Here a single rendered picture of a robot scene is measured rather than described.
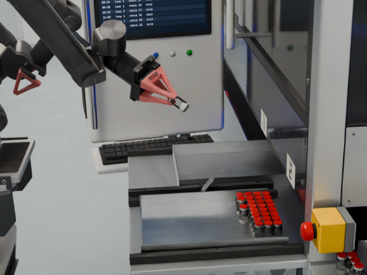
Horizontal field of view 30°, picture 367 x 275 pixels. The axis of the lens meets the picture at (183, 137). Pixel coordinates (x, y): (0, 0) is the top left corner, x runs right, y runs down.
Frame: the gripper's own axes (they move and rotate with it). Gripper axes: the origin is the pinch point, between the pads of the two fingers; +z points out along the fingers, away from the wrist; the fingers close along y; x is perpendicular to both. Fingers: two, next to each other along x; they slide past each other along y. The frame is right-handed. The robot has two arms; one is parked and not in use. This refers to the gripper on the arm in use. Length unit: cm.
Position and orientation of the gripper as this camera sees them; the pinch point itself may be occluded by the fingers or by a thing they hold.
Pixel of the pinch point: (172, 98)
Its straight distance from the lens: 151.1
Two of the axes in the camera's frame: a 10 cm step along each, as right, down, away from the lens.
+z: 7.8, 5.5, -2.9
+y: -1.4, 6.1, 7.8
